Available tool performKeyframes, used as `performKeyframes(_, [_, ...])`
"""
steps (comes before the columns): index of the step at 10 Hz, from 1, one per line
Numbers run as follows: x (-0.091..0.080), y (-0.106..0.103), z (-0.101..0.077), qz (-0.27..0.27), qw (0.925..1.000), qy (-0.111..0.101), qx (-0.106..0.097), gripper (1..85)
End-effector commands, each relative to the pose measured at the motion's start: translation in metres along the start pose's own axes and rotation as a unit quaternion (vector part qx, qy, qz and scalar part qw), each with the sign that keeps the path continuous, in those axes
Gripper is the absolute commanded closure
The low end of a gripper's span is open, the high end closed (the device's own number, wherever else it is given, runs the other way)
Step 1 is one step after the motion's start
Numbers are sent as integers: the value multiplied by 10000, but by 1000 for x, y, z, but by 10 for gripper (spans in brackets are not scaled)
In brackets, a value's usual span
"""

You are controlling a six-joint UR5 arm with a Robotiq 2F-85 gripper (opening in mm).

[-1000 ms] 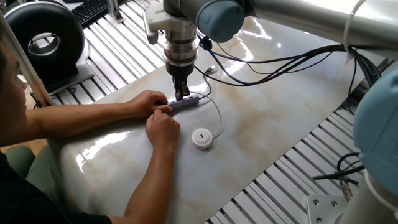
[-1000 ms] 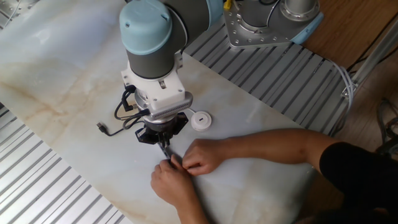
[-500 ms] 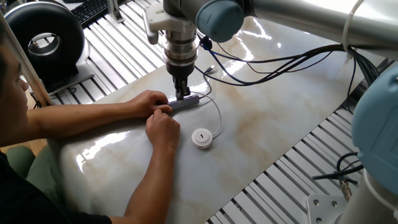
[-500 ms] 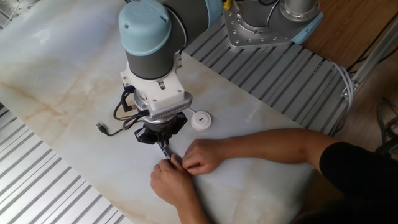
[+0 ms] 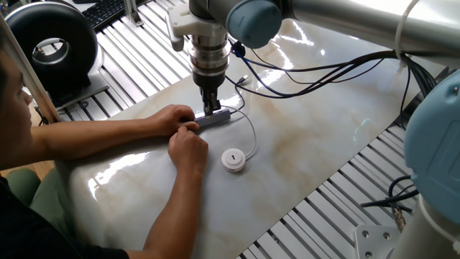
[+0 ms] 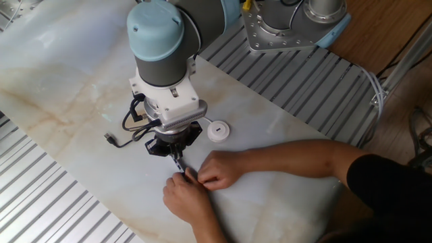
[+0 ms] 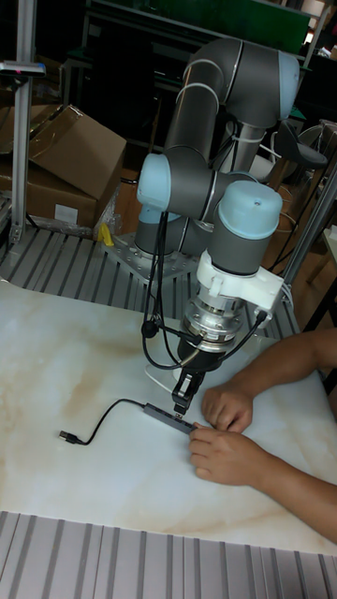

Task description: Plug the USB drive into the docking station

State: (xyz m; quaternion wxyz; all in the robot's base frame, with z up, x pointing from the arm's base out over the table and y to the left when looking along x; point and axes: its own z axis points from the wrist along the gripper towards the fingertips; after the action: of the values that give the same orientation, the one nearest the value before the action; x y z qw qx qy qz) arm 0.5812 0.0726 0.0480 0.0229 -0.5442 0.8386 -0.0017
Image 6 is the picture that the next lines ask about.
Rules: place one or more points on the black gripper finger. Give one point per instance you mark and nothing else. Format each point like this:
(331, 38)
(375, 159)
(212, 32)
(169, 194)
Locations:
(192, 133)
(157, 148)

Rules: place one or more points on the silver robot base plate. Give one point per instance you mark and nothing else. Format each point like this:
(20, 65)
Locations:
(270, 42)

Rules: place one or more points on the black shirt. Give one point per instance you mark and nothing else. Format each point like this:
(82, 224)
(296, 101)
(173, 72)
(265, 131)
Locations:
(395, 185)

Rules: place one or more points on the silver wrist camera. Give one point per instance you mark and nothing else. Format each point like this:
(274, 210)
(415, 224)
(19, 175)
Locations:
(185, 119)

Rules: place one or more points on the person's left forearm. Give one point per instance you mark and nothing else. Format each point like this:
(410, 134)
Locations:
(209, 233)

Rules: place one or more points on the dark grey USB docking station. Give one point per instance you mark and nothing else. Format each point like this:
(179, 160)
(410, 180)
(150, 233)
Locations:
(179, 165)

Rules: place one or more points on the black chair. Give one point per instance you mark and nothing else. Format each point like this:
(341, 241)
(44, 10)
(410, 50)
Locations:
(422, 141)

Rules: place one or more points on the person's right forearm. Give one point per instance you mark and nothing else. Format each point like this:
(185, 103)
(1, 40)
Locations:
(297, 158)

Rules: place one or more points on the person's right hand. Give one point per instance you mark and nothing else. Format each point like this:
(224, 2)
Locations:
(219, 168)

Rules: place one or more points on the yellow connector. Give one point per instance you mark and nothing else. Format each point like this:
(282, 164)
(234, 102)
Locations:
(247, 4)

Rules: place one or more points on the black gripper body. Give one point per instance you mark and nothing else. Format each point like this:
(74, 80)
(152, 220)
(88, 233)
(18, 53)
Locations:
(173, 138)

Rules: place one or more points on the white round USB hub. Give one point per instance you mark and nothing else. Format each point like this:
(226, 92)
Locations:
(218, 131)

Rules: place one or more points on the silver plate with screws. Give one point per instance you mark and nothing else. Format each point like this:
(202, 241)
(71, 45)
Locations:
(30, 5)

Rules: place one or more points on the aluminium frame post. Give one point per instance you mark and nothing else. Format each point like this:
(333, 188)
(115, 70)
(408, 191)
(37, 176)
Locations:
(405, 62)

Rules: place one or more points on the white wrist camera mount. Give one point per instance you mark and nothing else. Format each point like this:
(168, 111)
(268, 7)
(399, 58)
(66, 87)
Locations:
(168, 96)

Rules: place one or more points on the silver grey UR5 robot arm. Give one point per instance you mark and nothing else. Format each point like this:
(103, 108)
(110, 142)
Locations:
(158, 37)

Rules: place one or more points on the person's left hand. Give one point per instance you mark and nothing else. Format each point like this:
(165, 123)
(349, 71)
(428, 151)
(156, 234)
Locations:
(187, 199)

